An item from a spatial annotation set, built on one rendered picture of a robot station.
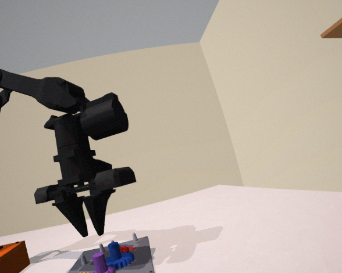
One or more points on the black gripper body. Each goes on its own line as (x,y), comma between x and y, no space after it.
(77,167)

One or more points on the purple gear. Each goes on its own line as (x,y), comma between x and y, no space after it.
(100,264)

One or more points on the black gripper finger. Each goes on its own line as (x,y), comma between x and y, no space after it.
(72,209)
(96,207)

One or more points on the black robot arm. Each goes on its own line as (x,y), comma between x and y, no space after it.
(97,119)

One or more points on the blue gear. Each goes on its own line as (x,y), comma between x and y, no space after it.
(118,259)

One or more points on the red gear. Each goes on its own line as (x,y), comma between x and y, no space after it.
(124,249)

